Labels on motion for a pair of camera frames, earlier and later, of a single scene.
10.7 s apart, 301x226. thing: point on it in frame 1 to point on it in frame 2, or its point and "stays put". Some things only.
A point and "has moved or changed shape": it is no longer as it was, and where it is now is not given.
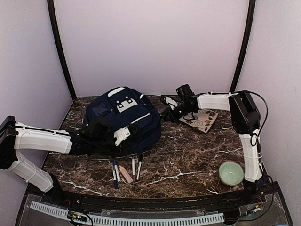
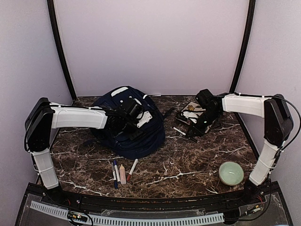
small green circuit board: [77, 216] stays put
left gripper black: [123, 145] to [135, 135]
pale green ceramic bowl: [230, 173] stays put
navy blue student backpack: [125, 107] has moved or changed shape
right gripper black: [174, 117] to [197, 131]
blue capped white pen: [117, 172] stays put
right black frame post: [244, 52] stays put
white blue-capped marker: [114, 176] stays put
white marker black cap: [138, 171] to [178, 130]
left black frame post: [54, 22] stays put
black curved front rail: [159, 203] stays put
